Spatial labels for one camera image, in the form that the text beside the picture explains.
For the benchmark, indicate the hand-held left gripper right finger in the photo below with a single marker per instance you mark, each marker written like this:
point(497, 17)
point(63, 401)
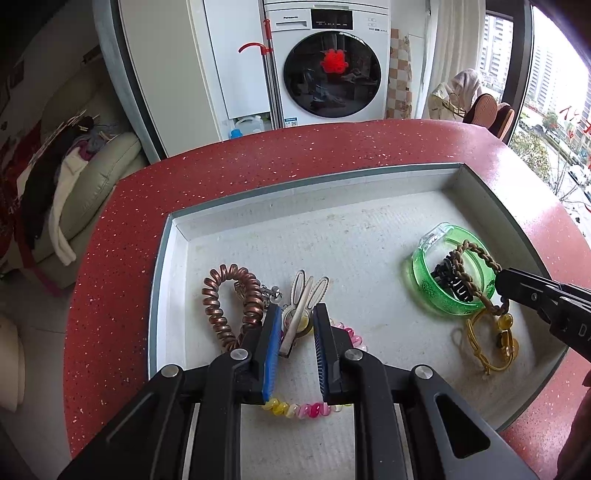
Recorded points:
point(322, 350)

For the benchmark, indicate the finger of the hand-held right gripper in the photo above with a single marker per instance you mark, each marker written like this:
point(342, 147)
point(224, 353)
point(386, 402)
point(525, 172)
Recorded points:
point(521, 286)

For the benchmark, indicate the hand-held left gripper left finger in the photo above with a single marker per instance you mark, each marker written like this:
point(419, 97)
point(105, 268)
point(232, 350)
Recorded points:
point(272, 350)

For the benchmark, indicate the beige rabbit hair clip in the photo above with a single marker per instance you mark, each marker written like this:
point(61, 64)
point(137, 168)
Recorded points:
point(304, 300)

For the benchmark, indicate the black claw hair clip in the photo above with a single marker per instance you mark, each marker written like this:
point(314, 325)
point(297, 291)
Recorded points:
point(455, 282)

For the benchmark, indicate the green transparent bangle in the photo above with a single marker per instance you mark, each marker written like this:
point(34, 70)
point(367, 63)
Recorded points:
point(422, 277)

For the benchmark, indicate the grey jewelry tray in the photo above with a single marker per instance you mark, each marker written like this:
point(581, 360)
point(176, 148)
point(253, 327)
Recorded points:
point(346, 240)

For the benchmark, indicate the brown dining chair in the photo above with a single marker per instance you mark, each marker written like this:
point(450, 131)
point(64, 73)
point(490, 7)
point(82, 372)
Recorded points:
point(481, 110)
point(505, 122)

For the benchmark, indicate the red window paper cuttings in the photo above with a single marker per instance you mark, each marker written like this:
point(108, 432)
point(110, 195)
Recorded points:
point(577, 122)

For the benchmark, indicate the beige cloth on chair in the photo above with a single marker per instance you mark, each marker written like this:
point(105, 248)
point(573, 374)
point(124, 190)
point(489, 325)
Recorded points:
point(466, 85)

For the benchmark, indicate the clear water bottle blue cap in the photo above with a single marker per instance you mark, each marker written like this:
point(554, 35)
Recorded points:
point(247, 127)

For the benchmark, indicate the green leather sofa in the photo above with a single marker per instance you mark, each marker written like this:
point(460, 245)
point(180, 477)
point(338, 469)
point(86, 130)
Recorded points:
point(101, 184)

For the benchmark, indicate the checkered board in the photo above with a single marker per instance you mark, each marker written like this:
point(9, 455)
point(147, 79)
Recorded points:
point(400, 74)

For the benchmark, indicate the pile of clothes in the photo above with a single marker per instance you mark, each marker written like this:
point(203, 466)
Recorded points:
point(55, 184)

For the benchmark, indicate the red flower door decoration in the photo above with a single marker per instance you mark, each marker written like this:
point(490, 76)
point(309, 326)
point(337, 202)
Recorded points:
point(333, 62)

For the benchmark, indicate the white tall cabinet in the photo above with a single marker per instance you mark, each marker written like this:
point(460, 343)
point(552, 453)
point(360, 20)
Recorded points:
point(231, 55)

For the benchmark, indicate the white washing machine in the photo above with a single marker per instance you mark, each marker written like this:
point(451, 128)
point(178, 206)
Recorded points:
point(369, 27)

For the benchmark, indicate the red printed blanket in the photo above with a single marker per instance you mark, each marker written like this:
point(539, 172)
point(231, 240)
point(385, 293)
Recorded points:
point(14, 194)

